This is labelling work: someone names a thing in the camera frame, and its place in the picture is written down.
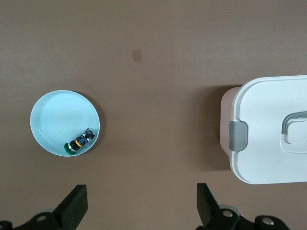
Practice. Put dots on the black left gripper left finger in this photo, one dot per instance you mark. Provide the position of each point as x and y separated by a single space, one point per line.
70 210

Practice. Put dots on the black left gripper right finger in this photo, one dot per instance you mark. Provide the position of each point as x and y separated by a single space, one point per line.
209 212

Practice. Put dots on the white lidded storage box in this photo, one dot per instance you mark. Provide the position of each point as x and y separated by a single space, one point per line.
266 153

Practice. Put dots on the small black yellow component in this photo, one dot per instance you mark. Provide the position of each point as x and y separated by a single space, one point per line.
80 141

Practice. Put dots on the light blue round plate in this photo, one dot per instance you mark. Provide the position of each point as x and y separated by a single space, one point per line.
60 115

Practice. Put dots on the brown tape patch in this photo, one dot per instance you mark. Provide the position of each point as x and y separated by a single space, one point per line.
137 55

